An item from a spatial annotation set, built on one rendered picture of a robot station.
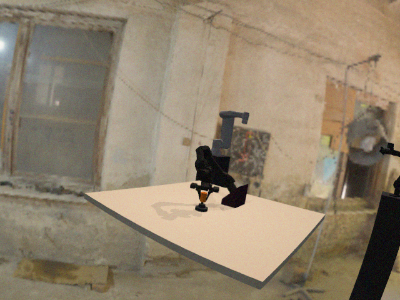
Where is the orange knob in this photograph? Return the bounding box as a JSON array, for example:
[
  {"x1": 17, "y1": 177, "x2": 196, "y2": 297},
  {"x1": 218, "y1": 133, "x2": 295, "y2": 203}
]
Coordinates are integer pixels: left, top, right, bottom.
[{"x1": 200, "y1": 192, "x2": 207, "y2": 202}]

